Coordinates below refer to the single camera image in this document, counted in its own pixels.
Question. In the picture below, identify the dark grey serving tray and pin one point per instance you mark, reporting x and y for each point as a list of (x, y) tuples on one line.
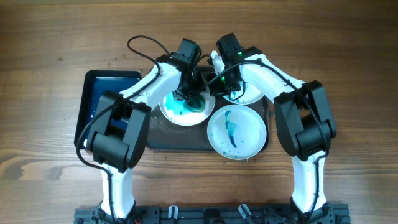
[(164, 135)]

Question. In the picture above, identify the white plate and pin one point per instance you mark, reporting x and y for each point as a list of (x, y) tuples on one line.
[(174, 111), (237, 132), (248, 94)]

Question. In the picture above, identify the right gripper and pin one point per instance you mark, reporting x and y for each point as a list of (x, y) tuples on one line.
[(216, 91)]

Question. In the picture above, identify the black water basin tray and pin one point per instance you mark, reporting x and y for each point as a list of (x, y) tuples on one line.
[(96, 83)]

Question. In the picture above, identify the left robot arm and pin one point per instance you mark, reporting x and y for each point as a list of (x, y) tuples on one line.
[(117, 134)]

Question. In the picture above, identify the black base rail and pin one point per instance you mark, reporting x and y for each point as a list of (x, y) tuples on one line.
[(275, 213)]

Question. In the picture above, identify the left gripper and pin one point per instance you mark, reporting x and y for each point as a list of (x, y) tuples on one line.
[(181, 94)]

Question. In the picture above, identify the green yellow sponge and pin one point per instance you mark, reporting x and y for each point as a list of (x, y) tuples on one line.
[(195, 104)]

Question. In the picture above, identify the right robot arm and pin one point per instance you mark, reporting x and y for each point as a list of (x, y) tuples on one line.
[(303, 117)]

